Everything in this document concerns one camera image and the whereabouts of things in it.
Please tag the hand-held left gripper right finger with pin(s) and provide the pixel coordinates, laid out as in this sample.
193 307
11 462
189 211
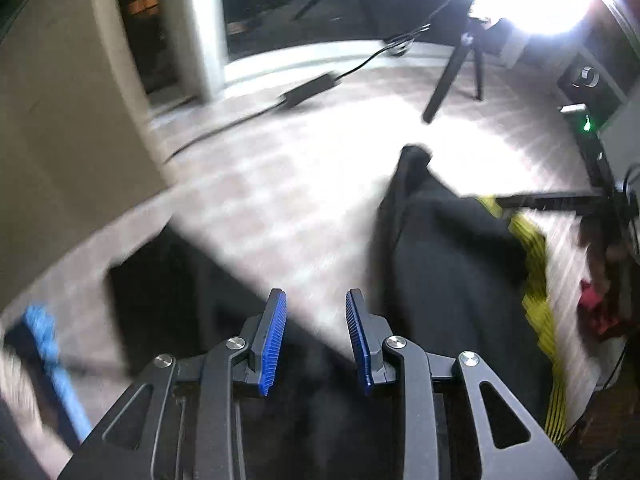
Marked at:
358 342

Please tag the black power adapter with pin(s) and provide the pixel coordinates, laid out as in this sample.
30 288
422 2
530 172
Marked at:
308 89

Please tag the white window frame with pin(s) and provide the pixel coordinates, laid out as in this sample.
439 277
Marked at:
205 30

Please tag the yellow striped cloth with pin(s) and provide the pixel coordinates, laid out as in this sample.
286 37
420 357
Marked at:
537 305

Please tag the black device with knob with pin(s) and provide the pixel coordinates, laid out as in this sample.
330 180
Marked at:
590 90

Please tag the black lamp tripod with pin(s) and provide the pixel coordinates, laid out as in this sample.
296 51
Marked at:
450 72

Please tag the black garment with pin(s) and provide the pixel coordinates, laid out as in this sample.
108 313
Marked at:
450 270

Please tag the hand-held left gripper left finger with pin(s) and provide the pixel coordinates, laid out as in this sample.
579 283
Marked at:
272 342

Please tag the red cloth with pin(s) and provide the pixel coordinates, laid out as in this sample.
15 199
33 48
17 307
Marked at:
597 310

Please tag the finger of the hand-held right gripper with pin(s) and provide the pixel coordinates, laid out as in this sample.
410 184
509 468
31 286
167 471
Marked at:
52 355

